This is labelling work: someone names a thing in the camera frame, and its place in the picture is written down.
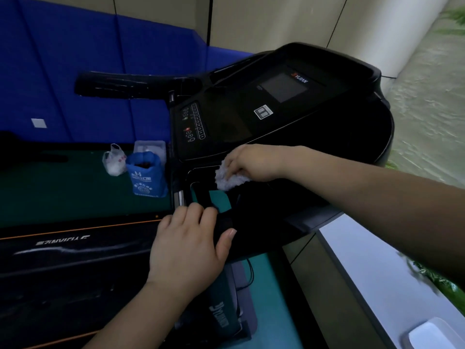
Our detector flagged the person's left hand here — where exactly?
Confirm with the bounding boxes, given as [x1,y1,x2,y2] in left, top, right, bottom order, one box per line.
[146,203,238,299]

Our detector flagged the person's right hand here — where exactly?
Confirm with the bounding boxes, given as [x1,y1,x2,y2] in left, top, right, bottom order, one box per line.
[219,144,290,183]

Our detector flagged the white cleaning cloth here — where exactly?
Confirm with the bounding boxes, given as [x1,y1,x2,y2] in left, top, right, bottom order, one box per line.
[215,159,252,193]

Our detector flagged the black treadmill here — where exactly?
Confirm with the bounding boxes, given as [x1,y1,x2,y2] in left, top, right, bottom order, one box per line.
[0,41,395,349]

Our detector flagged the person's right forearm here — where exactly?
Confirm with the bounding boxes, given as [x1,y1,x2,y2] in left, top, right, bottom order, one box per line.
[283,147,465,285]

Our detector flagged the person's left forearm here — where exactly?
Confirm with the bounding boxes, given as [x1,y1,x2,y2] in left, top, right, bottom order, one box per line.
[82,277,218,349]

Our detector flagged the clear plastic container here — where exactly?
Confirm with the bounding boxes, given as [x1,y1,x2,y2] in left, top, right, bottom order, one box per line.
[133,140,167,161]

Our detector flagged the blue printed shopping bag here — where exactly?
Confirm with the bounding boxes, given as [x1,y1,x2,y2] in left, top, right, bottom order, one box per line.
[125,151,169,199]

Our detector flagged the white plastic bag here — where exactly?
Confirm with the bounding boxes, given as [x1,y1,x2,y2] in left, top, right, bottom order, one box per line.
[102,143,128,177]

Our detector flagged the white window ledge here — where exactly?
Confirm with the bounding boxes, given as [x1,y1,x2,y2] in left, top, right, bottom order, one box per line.
[317,214,465,349]

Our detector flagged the blue padded mat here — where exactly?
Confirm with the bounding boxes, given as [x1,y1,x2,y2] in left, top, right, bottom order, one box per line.
[0,0,255,143]

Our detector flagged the green plant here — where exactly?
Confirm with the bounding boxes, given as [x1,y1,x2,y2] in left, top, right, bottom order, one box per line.
[399,251,465,304]

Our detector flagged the white plastic object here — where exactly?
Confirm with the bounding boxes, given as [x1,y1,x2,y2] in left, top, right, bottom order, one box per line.
[401,317,465,349]

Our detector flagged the black cable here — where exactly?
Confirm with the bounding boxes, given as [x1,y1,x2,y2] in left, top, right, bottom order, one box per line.
[235,257,255,288]

